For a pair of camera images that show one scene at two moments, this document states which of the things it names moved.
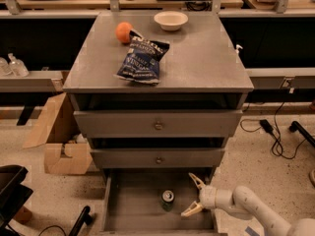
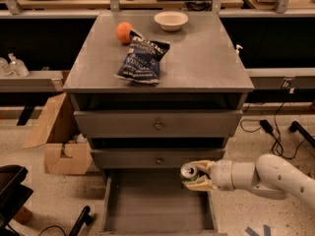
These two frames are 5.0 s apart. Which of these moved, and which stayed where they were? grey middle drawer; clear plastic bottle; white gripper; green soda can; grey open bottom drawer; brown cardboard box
Moved: white gripper; green soda can
Stayed: clear plastic bottle; grey middle drawer; brown cardboard box; grey open bottom drawer
